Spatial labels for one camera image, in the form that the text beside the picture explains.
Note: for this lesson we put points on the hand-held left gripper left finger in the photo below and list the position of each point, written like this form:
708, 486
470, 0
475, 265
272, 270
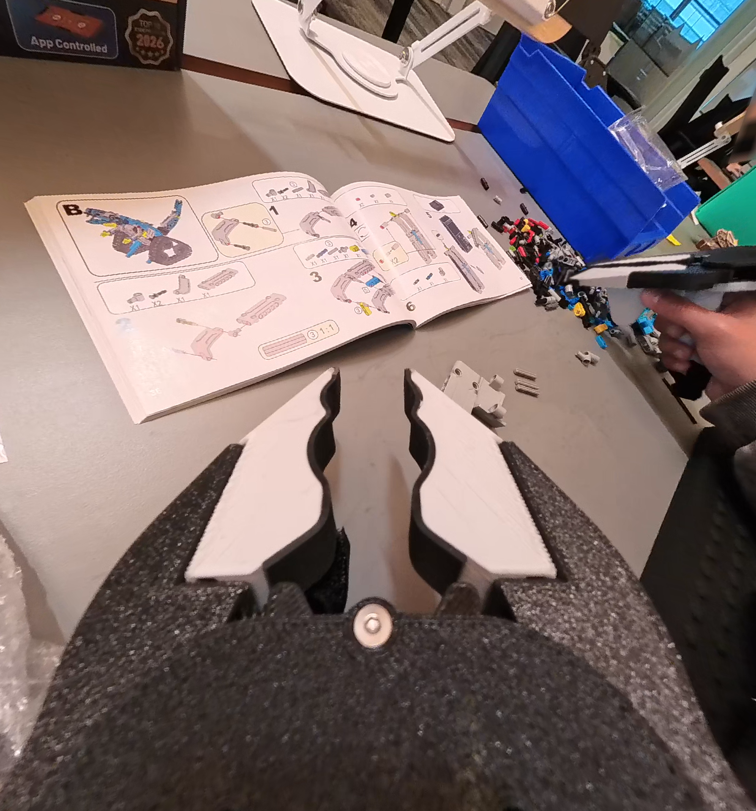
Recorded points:
270, 488

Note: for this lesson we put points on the person's right hand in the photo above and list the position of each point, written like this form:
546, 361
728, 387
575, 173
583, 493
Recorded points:
733, 345

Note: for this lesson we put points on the grey flat panel piece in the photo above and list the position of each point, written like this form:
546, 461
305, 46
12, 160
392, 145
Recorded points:
460, 383

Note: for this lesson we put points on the small clear plastic bag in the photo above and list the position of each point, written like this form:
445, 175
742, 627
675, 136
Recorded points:
644, 146

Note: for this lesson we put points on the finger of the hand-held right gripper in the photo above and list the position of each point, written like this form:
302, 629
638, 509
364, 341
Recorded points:
625, 269
682, 286

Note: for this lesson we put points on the small grey connector piece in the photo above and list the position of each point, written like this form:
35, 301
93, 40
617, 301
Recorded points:
587, 358

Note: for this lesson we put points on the green surface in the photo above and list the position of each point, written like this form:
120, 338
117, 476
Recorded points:
745, 203

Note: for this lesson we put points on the blue plastic bin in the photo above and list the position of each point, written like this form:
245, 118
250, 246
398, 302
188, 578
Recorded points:
561, 165

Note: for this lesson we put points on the pile of small building pins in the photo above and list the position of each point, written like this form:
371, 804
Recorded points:
542, 260

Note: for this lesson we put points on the instruction booklet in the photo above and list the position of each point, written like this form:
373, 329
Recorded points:
225, 285

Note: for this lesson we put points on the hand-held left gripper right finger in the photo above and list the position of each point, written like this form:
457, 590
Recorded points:
479, 500

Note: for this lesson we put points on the dark toy kit box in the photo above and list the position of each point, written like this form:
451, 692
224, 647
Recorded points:
67, 31

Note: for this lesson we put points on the person's right forearm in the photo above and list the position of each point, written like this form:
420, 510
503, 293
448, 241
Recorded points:
752, 431

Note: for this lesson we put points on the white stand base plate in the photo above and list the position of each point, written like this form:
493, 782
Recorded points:
365, 82

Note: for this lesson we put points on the dark cloth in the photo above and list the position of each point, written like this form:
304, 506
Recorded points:
701, 570

